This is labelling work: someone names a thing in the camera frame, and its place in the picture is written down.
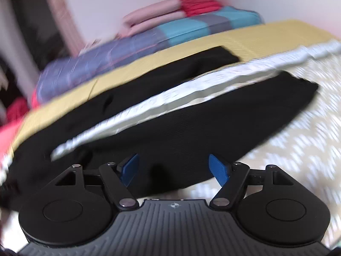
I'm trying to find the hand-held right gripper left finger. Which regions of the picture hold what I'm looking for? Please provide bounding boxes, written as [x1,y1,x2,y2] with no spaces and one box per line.
[55,154,140,211]

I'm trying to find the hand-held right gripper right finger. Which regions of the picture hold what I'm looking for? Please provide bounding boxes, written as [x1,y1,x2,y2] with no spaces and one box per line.
[208,154,295,210]

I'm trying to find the black pants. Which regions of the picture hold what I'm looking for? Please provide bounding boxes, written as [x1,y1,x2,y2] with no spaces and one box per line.
[5,46,319,212]

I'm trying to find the white patterned bed sheet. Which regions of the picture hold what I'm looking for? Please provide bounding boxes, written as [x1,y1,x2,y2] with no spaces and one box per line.
[0,40,341,256]

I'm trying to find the blue plaid bed sheet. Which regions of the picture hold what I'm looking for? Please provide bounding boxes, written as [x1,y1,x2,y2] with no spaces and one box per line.
[36,5,264,104]

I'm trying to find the coral pink cloth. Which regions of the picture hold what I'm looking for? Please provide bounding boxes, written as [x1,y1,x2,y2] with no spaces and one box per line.
[0,120,27,163]

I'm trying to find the red cloth pile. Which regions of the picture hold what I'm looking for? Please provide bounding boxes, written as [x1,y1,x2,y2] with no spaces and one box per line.
[7,97,30,124]

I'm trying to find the yellow blanket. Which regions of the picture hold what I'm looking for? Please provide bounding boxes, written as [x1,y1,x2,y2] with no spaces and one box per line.
[12,19,341,152]

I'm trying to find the folded pink blanket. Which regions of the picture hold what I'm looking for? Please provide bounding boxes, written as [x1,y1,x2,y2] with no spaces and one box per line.
[123,0,184,25]
[118,16,184,37]

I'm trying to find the folded red blanket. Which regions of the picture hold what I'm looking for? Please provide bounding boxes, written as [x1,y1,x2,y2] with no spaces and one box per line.
[179,0,223,17]

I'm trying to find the pink curtain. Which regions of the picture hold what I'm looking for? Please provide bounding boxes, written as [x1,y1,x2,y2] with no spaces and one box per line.
[45,0,89,56]

